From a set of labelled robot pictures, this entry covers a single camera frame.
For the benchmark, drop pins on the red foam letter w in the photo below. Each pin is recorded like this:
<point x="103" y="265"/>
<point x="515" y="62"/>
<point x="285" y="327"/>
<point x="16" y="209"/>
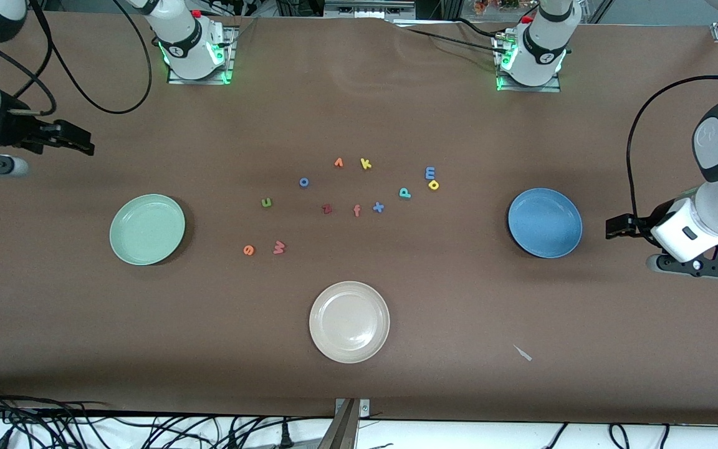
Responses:
<point x="279" y="249"/>

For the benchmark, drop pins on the beige plate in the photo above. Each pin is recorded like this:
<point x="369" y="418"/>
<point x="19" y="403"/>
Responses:
<point x="349" y="322"/>

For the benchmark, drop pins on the aluminium frame rail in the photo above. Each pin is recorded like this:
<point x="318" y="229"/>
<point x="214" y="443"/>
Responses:
<point x="368" y="9"/>

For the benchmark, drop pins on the blue plate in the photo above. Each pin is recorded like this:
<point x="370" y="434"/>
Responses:
<point x="545" y="223"/>

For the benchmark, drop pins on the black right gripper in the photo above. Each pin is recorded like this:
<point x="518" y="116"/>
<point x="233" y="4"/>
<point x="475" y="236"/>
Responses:
<point x="15" y="129"/>

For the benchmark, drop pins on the green plate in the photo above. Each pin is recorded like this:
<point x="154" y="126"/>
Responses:
<point x="147" y="231"/>

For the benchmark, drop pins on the yellow foam letter k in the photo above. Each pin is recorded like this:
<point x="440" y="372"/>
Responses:
<point x="364" y="164"/>

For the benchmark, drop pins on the aluminium profile post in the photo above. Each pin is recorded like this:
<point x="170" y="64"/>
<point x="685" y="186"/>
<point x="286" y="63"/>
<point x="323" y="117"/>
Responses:
<point x="348" y="430"/>

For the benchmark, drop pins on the teal foam letter p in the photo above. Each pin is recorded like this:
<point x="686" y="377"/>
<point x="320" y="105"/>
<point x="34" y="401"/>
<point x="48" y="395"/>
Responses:
<point x="402" y="194"/>

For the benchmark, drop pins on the blue foam letter m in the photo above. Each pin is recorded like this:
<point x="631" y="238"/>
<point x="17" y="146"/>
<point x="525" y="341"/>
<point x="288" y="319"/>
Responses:
<point x="430" y="173"/>

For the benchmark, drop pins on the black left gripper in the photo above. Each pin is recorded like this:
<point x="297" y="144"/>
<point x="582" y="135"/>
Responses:
<point x="642" y="224"/>

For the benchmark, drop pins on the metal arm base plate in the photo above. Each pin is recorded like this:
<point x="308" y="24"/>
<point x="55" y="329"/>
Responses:
<point x="530" y="88"/>
<point x="200" y="81"/>

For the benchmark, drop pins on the brown table cover sheet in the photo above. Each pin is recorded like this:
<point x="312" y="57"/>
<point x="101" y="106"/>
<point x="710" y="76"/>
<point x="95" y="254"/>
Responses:
<point x="459" y="312"/>

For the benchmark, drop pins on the white paper scrap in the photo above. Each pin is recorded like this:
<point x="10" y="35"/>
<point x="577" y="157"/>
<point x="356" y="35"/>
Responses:
<point x="524" y="354"/>

